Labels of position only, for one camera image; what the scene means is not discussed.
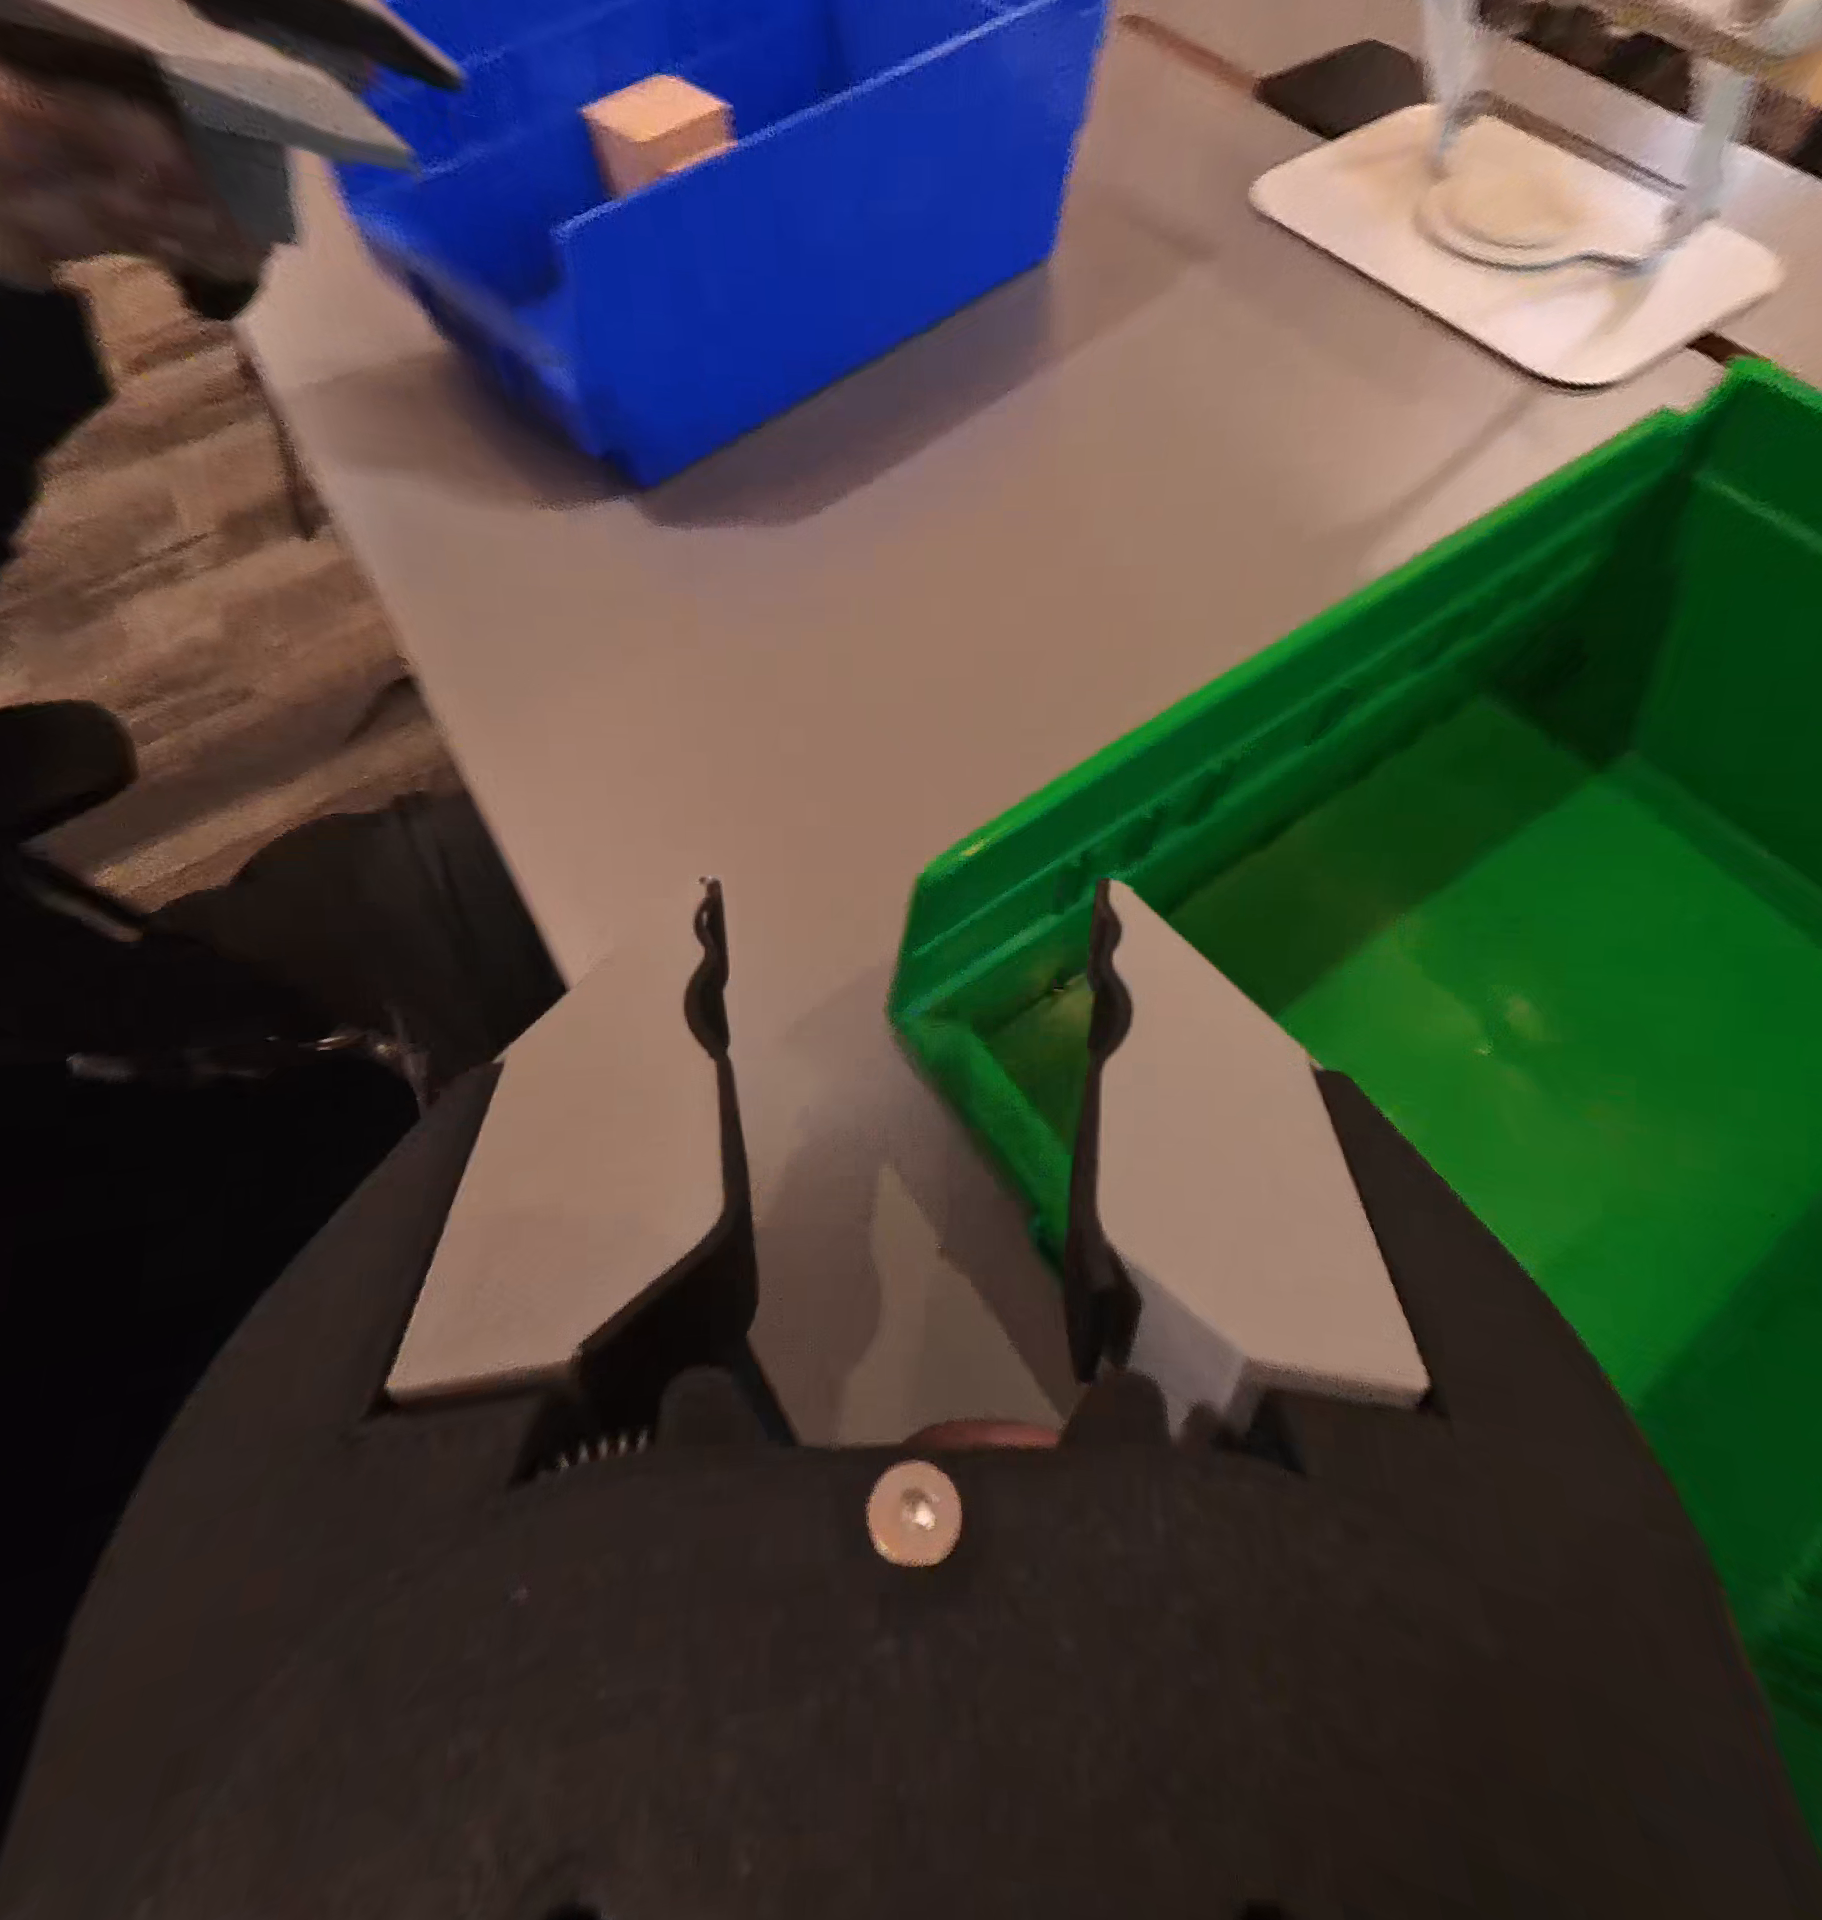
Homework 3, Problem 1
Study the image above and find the person's left hand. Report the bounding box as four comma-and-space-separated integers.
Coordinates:
0, 44, 264, 289

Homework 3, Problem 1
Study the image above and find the green plastic bin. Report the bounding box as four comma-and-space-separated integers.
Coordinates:
888, 356, 1822, 1894

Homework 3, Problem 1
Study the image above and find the large natural wooden cube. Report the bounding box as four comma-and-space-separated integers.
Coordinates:
578, 81, 739, 200

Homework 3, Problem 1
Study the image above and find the person's torso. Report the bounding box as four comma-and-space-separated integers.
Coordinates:
0, 795, 570, 1920

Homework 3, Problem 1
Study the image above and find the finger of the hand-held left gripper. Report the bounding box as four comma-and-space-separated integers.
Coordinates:
212, 0, 468, 90
159, 29, 419, 254

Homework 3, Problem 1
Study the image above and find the person's left forearm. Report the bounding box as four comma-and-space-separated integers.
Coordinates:
0, 262, 114, 634

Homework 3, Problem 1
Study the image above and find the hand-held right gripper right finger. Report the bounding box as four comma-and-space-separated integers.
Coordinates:
1061, 881, 1434, 1442

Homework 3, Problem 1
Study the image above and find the black desk cable cover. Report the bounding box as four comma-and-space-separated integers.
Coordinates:
1254, 36, 1434, 140

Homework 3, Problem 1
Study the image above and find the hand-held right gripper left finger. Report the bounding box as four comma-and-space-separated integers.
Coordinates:
383, 877, 770, 1412

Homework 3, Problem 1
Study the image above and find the blue plastic bin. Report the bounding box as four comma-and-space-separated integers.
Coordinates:
332, 0, 1113, 493

